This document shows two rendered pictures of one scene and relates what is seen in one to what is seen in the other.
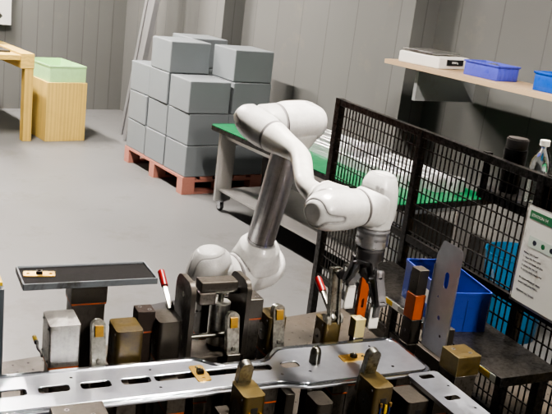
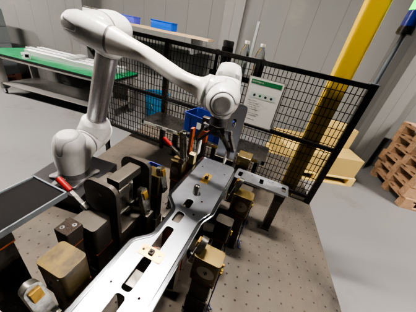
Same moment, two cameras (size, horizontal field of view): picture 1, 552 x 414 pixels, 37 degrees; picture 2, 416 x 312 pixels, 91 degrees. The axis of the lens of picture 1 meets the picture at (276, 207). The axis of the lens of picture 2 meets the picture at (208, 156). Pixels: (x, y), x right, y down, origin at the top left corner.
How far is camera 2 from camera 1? 1.70 m
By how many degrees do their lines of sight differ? 46
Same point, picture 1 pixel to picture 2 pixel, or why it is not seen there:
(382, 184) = (238, 72)
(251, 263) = (97, 134)
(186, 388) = (158, 280)
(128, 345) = (76, 275)
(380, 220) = not seen: hidden behind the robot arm
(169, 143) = not seen: outside the picture
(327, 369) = (206, 194)
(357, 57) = (52, 13)
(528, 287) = (250, 115)
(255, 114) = (88, 18)
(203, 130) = not seen: outside the picture
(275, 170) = (104, 69)
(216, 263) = (77, 142)
